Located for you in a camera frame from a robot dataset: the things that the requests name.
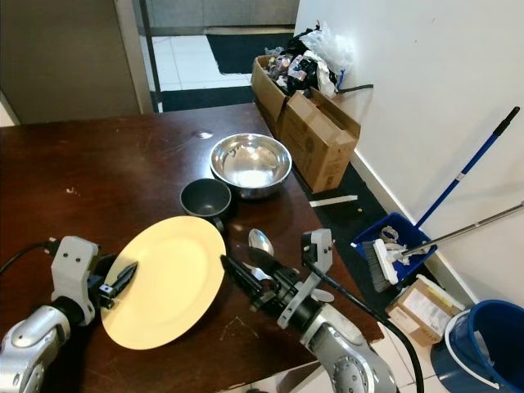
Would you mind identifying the grey door frame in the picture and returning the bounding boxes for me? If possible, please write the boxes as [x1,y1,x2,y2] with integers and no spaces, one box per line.
[114,0,158,114]

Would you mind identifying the blue mop handle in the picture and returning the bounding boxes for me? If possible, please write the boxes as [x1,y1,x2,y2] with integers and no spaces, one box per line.
[416,106,522,231]

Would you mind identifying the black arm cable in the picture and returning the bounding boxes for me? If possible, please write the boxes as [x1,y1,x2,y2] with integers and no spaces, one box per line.
[0,238,58,276]
[303,257,427,393]

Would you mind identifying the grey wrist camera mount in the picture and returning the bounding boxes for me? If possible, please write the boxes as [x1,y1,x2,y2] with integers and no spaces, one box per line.
[51,236,100,325]
[277,228,335,330]

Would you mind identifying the blue plastic bucket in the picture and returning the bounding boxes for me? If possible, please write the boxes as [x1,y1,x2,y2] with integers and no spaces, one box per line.
[430,299,524,393]

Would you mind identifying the small dark grey bowl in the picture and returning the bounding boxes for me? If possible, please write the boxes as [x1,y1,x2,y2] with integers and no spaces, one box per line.
[180,178,233,224]

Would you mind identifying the white plastic bag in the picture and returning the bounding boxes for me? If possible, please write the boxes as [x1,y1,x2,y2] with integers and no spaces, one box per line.
[303,20,355,97]

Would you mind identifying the open cardboard box with rubbish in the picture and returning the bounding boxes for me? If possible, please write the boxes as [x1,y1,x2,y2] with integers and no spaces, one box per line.
[251,54,305,124]

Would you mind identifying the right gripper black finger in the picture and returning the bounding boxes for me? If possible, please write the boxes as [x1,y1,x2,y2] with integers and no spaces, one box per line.
[228,273,268,313]
[220,255,270,295]

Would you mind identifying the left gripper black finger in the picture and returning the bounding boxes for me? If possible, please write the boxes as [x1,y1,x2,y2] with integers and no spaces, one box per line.
[108,260,138,291]

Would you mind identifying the black rubbish bag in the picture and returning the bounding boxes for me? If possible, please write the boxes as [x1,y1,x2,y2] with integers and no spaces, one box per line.
[264,28,324,95]

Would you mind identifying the black floor mat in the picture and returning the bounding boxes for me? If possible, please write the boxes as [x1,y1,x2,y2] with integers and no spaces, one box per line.
[206,32,300,75]

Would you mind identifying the black hose at wall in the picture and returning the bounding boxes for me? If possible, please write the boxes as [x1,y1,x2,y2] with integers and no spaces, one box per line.
[336,83,376,94]

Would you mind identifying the round yellow plate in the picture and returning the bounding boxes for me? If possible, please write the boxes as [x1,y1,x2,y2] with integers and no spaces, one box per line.
[101,215,227,351]

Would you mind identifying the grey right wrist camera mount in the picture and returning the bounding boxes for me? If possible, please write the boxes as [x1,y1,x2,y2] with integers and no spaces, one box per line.
[277,228,335,330]

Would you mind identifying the small labelled cardboard box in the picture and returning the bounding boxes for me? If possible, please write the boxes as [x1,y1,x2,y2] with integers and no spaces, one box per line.
[385,275,466,346]

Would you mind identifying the broom with metal handle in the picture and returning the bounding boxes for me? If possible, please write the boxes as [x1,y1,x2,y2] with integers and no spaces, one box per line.
[362,201,524,294]

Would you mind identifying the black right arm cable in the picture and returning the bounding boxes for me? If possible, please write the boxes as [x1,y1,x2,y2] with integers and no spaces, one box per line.
[303,257,427,393]

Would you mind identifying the silver metal spoon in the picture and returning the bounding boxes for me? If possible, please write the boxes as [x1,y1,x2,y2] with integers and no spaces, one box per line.
[248,228,276,261]

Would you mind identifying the large closed cardboard box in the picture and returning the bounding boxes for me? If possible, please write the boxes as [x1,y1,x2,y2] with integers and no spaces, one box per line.
[277,88,362,194]

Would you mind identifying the white strip of paper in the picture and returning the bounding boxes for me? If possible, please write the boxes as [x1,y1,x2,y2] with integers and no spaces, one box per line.
[309,195,359,208]

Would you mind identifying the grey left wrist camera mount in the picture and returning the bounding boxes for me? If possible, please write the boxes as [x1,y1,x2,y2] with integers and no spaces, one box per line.
[51,236,100,325]

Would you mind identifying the blue dustpan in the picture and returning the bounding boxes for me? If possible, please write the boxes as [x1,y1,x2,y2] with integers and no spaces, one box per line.
[352,213,440,292]

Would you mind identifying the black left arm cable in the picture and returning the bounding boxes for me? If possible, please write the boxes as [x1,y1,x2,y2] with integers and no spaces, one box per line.
[0,238,58,276]

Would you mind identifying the large steel bowl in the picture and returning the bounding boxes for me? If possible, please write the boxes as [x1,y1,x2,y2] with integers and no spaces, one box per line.
[210,133,293,201]

